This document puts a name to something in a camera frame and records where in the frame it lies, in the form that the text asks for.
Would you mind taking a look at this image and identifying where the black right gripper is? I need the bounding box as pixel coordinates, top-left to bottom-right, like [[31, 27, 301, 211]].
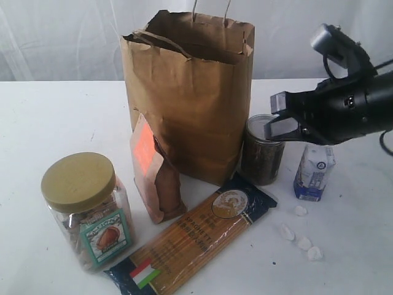
[[264, 36, 378, 145]]

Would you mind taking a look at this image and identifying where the spaghetti package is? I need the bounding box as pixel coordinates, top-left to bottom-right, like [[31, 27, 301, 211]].
[[105, 173, 278, 294]]

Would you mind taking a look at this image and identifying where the clear jar gold lid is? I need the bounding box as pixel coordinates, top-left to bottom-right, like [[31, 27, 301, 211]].
[[41, 152, 136, 272]]

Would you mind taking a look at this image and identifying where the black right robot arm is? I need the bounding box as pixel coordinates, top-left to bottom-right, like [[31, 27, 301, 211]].
[[264, 25, 392, 145]]

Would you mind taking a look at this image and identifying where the large brown paper bag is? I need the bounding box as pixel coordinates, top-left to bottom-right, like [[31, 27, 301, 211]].
[[120, 10, 255, 185]]

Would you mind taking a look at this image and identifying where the small white blue carton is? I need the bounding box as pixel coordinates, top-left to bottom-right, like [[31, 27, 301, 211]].
[[294, 144, 336, 202]]

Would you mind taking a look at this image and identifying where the white crumpled pellet far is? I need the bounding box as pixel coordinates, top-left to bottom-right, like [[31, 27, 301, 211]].
[[294, 205, 308, 216]]

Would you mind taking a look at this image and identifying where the white crumpled pellet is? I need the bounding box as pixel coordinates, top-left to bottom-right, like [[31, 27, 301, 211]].
[[307, 246, 324, 261], [280, 224, 295, 241], [297, 236, 313, 251], [294, 205, 308, 216]]

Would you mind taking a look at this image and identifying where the white crumpled pellet left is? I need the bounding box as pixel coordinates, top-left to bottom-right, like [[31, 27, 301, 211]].
[[280, 224, 295, 241]]

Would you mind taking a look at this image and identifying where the white crumpled pellet middle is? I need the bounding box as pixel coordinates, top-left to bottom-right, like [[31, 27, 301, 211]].
[[297, 236, 313, 251]]

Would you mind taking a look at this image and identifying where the white crumpled pellet near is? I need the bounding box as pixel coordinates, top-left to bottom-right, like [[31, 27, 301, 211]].
[[307, 246, 324, 261]]

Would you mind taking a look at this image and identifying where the small brown coffee pouch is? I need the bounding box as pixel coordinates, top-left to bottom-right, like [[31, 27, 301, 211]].
[[130, 114, 187, 224]]

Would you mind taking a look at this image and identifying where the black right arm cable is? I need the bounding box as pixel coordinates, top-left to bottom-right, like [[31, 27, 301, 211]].
[[322, 55, 393, 154]]

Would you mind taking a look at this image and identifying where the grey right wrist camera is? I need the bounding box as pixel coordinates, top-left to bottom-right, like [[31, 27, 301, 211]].
[[310, 23, 348, 68]]

